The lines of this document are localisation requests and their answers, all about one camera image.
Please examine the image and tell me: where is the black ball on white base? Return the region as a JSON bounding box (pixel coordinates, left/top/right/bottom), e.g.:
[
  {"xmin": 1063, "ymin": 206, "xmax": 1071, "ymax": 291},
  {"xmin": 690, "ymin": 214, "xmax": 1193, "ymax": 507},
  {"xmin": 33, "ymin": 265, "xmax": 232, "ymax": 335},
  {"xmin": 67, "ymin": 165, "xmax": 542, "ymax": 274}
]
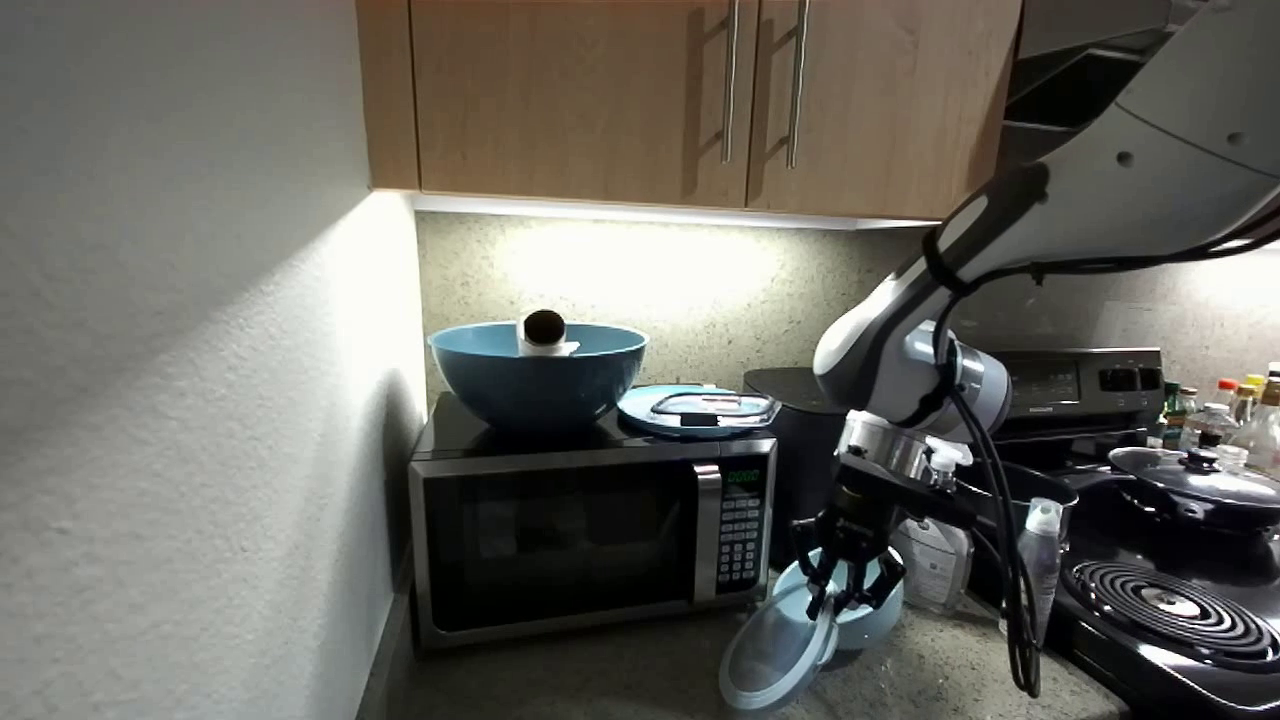
[{"xmin": 515, "ymin": 308, "xmax": 583, "ymax": 360}]

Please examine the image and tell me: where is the clear rectangular container lid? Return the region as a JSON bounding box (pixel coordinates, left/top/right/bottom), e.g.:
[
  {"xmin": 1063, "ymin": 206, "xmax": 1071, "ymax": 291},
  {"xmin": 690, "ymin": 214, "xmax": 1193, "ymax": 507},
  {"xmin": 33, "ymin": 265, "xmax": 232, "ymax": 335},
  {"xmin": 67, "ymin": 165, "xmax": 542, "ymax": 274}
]
[{"xmin": 647, "ymin": 387, "xmax": 782, "ymax": 439}]

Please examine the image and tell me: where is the black electric stove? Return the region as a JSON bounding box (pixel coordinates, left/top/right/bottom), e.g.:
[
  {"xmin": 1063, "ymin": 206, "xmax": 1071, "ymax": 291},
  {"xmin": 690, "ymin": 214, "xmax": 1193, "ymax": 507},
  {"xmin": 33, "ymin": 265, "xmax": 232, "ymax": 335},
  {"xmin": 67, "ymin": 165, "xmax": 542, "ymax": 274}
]
[{"xmin": 931, "ymin": 345, "xmax": 1280, "ymax": 720}]

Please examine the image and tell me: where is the white spray bottle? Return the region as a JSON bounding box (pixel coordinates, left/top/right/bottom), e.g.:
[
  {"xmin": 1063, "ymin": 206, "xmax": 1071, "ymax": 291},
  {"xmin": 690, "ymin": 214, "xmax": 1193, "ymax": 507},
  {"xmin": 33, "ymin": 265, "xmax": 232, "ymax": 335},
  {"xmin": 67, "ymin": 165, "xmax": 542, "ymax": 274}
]
[{"xmin": 895, "ymin": 435, "xmax": 979, "ymax": 619}]

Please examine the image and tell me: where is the black cooking pot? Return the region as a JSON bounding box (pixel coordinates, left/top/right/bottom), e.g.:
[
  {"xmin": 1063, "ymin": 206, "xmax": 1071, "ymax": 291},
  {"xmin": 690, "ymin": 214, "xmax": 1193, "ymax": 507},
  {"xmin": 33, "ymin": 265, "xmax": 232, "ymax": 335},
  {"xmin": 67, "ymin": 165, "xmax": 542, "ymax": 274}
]
[{"xmin": 1069, "ymin": 478, "xmax": 1280, "ymax": 572}]

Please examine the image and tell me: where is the black coil burner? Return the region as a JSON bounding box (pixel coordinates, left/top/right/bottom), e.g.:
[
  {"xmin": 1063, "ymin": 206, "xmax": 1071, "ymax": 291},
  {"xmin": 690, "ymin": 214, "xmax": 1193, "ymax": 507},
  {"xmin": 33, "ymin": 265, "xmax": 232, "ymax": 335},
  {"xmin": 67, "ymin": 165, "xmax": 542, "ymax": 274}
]
[{"xmin": 1062, "ymin": 556, "xmax": 1280, "ymax": 673}]

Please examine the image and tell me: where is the under cabinet light strip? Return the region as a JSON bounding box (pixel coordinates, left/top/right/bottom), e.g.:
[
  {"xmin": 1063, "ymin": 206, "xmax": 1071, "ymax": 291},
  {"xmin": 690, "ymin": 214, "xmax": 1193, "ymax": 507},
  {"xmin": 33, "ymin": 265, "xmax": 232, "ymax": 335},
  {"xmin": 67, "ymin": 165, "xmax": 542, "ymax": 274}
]
[{"xmin": 404, "ymin": 194, "xmax": 954, "ymax": 236}]

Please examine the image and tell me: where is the green glass bottle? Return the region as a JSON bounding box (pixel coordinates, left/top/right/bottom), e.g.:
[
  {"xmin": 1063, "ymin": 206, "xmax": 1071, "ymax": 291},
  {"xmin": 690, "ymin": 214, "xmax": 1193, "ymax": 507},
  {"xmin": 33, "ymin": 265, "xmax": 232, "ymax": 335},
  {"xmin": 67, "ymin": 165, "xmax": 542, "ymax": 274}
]
[{"xmin": 1157, "ymin": 381, "xmax": 1202, "ymax": 451}]

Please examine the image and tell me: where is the glass pot lid with knob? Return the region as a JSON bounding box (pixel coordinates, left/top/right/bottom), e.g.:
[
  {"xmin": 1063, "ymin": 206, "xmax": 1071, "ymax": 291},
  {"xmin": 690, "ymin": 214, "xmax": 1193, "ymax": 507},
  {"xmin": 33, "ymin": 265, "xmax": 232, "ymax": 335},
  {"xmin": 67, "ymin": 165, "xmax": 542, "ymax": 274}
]
[{"xmin": 1103, "ymin": 439, "xmax": 1280, "ymax": 513}]

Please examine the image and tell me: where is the large blue mixing bowl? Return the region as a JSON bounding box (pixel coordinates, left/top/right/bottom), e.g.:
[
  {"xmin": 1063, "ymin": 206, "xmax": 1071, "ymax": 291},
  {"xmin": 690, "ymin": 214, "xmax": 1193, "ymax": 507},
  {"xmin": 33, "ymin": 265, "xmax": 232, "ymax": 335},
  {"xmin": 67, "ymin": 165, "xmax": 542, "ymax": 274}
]
[{"xmin": 423, "ymin": 318, "xmax": 651, "ymax": 435}]

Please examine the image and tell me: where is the red cap condiment bottle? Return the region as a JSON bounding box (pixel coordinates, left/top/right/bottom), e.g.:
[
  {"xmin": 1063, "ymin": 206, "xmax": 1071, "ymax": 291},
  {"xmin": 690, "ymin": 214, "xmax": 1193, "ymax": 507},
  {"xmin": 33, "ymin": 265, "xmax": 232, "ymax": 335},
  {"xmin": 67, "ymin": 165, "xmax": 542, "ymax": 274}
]
[{"xmin": 1204, "ymin": 376, "xmax": 1247, "ymax": 445}]

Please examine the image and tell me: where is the silver black microwave oven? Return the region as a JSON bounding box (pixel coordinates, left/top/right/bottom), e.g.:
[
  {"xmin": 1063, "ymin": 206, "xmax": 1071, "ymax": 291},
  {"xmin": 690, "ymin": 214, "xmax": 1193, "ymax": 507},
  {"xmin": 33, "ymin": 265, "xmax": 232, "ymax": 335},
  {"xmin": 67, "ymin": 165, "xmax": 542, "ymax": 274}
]
[{"xmin": 404, "ymin": 394, "xmax": 782, "ymax": 658}]

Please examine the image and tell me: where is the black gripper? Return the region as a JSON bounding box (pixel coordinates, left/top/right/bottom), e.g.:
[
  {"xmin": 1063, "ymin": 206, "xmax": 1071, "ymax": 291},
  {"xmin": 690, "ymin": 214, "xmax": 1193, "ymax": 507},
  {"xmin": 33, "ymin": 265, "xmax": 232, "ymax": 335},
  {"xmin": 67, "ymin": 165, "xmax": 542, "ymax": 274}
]
[{"xmin": 795, "ymin": 408, "xmax": 962, "ymax": 630}]

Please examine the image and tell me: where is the black air fryer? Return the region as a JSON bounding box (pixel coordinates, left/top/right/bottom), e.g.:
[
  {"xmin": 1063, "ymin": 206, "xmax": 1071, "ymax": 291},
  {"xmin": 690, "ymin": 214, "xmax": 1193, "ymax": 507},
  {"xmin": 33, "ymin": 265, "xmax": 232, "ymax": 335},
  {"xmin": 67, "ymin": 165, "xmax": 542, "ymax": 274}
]
[{"xmin": 740, "ymin": 364, "xmax": 858, "ymax": 572}]

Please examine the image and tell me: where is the yellow condiment bottle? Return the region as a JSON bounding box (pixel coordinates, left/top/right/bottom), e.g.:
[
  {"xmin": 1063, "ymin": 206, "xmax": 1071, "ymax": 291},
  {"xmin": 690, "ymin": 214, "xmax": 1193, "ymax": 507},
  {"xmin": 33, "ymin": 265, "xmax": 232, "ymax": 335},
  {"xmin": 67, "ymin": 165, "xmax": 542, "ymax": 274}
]
[{"xmin": 1237, "ymin": 367, "xmax": 1271, "ymax": 431}]

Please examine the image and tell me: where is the light blue plate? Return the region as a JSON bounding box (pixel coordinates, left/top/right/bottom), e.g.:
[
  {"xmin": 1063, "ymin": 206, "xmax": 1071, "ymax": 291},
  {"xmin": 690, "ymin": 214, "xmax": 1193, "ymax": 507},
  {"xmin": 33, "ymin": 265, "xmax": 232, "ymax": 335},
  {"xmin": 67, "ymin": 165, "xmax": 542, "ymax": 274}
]
[{"xmin": 612, "ymin": 381, "xmax": 790, "ymax": 445}]

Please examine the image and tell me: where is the light blue plastic bowl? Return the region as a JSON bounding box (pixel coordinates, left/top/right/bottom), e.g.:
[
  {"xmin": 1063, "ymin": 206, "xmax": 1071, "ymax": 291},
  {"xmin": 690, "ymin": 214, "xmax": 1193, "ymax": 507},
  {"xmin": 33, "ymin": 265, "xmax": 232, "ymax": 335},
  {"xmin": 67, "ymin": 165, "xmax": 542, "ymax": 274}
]
[{"xmin": 717, "ymin": 566, "xmax": 847, "ymax": 716}]

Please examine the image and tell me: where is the metal cabinet bar handle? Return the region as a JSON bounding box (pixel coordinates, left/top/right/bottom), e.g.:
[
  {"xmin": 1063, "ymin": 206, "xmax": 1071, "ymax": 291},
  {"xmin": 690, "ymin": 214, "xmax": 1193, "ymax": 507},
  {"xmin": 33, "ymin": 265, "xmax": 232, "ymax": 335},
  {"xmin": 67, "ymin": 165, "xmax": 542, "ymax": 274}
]
[
  {"xmin": 756, "ymin": 0, "xmax": 814, "ymax": 173},
  {"xmin": 693, "ymin": 0, "xmax": 744, "ymax": 165}
]

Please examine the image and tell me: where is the wooden wall cabinet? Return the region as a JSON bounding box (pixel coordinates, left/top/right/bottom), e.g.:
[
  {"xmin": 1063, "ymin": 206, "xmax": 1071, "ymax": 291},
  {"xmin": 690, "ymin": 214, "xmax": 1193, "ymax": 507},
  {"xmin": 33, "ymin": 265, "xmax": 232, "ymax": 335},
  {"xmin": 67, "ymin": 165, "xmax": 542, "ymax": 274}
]
[{"xmin": 351, "ymin": 0, "xmax": 1026, "ymax": 230}]

